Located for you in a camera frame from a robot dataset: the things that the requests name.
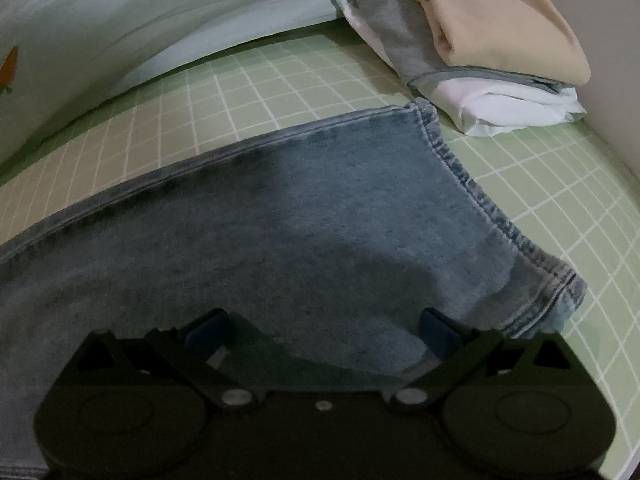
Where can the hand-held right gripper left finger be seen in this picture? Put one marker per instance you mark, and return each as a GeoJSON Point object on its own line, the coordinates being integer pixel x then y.
{"type": "Point", "coordinates": [207, 334]}

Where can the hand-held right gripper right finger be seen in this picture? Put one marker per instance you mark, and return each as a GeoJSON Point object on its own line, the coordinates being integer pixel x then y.
{"type": "Point", "coordinates": [441, 334]}

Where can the dark blue denim jeans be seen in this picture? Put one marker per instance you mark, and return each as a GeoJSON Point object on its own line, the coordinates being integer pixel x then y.
{"type": "Point", "coordinates": [300, 220]}

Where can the green grid mat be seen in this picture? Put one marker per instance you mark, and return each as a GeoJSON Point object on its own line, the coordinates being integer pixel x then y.
{"type": "Point", "coordinates": [550, 200]}

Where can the folded white garment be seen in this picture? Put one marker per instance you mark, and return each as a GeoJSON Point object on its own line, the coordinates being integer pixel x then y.
{"type": "Point", "coordinates": [500, 107]}

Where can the folded grey sweatshirt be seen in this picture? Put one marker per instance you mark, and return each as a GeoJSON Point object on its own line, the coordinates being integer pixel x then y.
{"type": "Point", "coordinates": [395, 35]}

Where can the folded beige garment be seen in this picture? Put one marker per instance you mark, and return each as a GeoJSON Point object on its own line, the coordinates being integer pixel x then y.
{"type": "Point", "coordinates": [490, 25]}

